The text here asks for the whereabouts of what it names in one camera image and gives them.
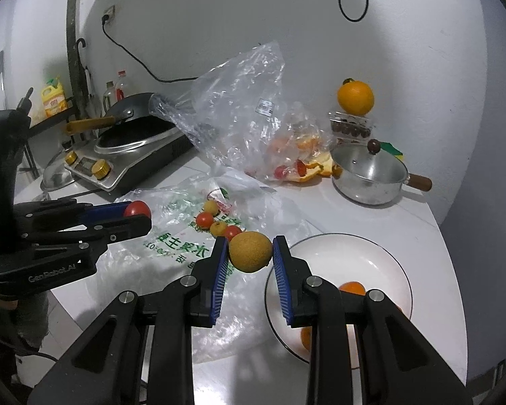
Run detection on dark vertical pipe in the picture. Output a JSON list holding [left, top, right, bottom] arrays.
[[64, 0, 87, 119]]

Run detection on thin black stick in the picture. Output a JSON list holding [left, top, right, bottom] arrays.
[[46, 191, 102, 200]]

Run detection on peeled orange pieces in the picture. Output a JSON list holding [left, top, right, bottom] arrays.
[[270, 134, 322, 153]]

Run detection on clear box of dark fruits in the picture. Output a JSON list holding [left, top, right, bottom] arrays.
[[329, 112, 374, 144]]

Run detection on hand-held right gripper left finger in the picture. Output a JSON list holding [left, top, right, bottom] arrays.
[[27, 236, 229, 405]]

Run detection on black metal rack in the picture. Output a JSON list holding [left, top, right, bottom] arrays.
[[19, 99, 79, 178]]

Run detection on printed plastic bag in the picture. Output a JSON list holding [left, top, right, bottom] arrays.
[[97, 169, 318, 364]]

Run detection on steel pot with wooden handle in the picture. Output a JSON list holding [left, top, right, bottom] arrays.
[[331, 142, 433, 207]]

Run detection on large orange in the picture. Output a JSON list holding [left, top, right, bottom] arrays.
[[337, 78, 375, 116]]

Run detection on white plate with dark rim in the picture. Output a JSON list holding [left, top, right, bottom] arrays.
[[265, 233, 414, 366]]

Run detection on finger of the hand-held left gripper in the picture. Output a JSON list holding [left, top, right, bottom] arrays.
[[12, 197, 132, 236], [24, 214, 153, 259]]

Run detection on orange peel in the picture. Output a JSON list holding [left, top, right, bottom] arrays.
[[284, 152, 335, 182]]

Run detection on yellow green sponge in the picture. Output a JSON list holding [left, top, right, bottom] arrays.
[[379, 141, 406, 160]]

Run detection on yellow detergent bottle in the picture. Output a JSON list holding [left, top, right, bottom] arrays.
[[41, 77, 67, 118]]

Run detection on clear plastic bag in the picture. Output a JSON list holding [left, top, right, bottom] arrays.
[[148, 41, 342, 183]]

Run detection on glass lid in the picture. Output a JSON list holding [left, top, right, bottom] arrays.
[[40, 162, 77, 190]]

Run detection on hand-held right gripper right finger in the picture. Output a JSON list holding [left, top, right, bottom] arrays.
[[271, 235, 475, 405]]

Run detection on red capped bottle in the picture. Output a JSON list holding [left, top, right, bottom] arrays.
[[115, 70, 129, 102]]

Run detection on black pan with yellow handle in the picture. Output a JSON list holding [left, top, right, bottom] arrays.
[[65, 92, 158, 136]]

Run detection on steel induction cooker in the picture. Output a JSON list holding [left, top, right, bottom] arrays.
[[64, 118, 195, 192]]

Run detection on dark sauce bottle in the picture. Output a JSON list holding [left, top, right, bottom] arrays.
[[102, 81, 116, 112]]

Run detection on black cooker cable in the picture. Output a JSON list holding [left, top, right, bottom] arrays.
[[101, 15, 199, 83]]

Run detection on yellow-green round fruit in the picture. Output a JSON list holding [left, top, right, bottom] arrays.
[[229, 231, 274, 273]]

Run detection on black umbrella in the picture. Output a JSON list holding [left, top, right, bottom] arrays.
[[76, 38, 100, 119]]

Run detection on steel pot lid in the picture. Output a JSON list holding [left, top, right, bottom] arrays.
[[332, 138, 407, 188]]

